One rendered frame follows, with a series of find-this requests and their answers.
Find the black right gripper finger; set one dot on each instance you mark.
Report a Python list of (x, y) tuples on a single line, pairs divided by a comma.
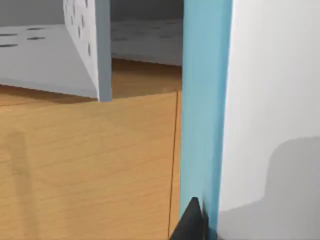
[(191, 222)]

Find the light blue object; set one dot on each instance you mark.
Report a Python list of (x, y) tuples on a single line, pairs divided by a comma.
[(203, 112)]

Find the grey pierced drawer inside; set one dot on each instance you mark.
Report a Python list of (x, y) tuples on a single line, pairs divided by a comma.
[(82, 50)]

